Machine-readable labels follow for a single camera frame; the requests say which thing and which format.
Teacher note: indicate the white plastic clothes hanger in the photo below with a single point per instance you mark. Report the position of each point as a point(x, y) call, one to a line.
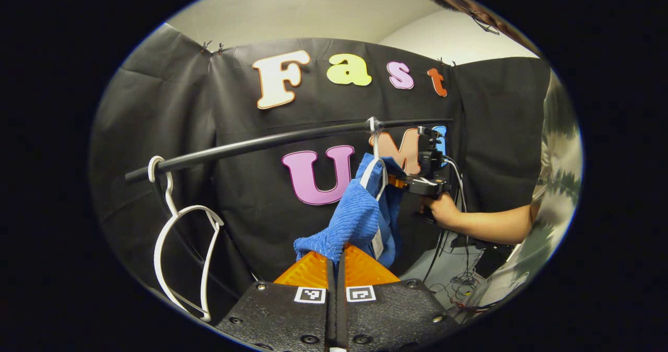
point(156, 255)
point(374, 143)

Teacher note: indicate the person's head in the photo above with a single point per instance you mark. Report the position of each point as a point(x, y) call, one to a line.
point(469, 7)

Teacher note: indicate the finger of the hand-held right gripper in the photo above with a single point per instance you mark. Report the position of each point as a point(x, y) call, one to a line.
point(397, 183)

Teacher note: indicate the person's patterned shirt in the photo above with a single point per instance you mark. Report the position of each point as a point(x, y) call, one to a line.
point(553, 185)

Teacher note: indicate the black backdrop cloth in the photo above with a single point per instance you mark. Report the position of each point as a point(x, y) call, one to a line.
point(156, 106)

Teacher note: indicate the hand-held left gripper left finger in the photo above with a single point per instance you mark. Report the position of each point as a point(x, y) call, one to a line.
point(282, 315)

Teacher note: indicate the blue knitted sweater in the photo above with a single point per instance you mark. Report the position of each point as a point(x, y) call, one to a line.
point(355, 221)

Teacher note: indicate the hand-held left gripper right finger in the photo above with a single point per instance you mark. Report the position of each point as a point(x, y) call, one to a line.
point(391, 315)

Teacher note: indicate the black clothes rack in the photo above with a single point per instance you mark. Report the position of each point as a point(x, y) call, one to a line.
point(235, 148)

